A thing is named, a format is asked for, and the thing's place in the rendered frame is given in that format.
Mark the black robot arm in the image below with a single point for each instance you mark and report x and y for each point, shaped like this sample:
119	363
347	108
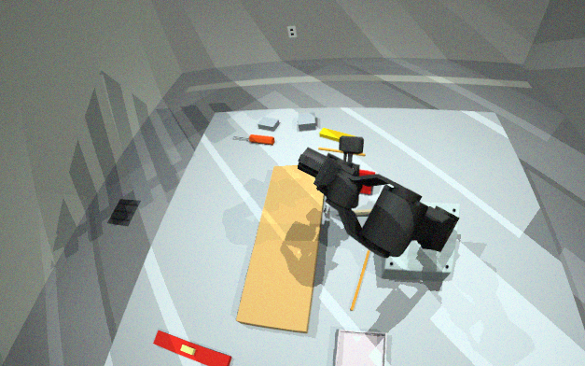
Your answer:
397	217

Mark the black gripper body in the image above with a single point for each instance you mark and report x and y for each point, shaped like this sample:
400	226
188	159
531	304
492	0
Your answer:
352	144

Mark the tan rectangular floor panel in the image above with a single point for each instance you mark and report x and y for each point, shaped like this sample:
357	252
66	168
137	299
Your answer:
278	289

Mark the orange-handled awl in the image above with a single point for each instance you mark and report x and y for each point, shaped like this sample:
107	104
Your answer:
259	139

